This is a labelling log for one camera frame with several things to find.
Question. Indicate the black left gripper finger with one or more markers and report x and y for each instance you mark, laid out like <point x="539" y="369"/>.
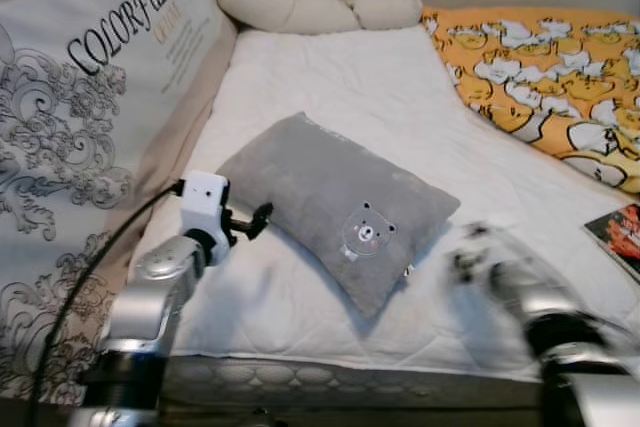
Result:
<point x="255" y="225"/>

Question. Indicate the grey bear pillow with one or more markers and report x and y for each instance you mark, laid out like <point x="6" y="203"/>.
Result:
<point x="320" y="187"/>

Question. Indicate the dark book with red cover art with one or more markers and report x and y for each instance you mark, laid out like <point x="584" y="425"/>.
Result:
<point x="620" y="232"/>

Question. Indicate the yellow cartoon print blanket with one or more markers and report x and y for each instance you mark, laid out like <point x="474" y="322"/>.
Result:
<point x="530" y="67"/>

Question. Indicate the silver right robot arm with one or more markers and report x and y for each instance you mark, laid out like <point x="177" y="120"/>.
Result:
<point x="580" y="367"/>

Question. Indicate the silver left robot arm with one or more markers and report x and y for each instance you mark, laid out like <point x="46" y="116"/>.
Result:
<point x="150" y="297"/>

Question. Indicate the grey quilted mattress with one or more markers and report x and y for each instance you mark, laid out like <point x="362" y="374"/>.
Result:
<point x="330" y="377"/>

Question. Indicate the white quilted mattress pad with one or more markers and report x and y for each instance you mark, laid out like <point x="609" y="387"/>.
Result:
<point x="400" y="107"/>

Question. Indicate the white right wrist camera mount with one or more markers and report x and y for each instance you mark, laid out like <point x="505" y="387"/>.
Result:
<point x="500" y="252"/>

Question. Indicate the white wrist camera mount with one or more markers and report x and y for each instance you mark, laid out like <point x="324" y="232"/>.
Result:
<point x="205" y="197"/>
<point x="500" y="252"/>

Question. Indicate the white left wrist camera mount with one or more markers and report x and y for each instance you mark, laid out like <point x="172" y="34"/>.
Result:
<point x="205" y="197"/>

